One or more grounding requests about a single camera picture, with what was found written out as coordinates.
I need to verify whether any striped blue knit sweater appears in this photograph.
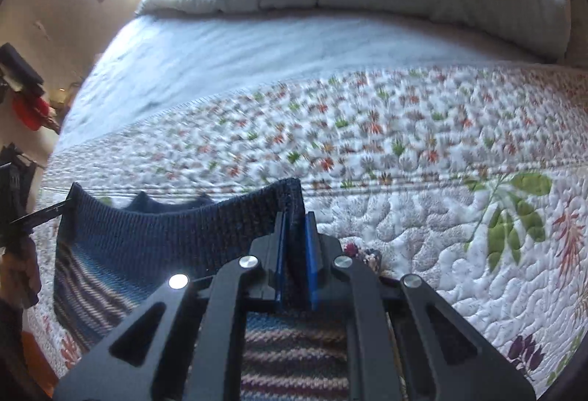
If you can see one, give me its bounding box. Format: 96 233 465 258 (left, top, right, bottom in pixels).
53 178 400 401

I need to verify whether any red hanging bag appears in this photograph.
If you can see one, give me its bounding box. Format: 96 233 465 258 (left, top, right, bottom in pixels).
11 93 52 132

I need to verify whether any person's left hand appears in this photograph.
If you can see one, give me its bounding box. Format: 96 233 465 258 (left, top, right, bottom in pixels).
0 240 43 310

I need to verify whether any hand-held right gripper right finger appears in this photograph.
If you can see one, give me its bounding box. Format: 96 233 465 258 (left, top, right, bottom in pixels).
303 212 536 401

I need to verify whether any bed with light blue sheet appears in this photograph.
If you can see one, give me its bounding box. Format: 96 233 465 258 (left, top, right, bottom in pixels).
54 10 554 150

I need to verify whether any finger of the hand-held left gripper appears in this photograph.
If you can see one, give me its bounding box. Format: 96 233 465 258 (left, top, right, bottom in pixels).
9 203 71 228

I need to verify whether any white floral quilt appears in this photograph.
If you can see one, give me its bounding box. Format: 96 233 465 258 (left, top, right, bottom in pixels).
23 61 588 389

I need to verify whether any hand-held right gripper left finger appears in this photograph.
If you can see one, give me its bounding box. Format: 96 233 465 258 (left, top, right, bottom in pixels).
55 212 288 401

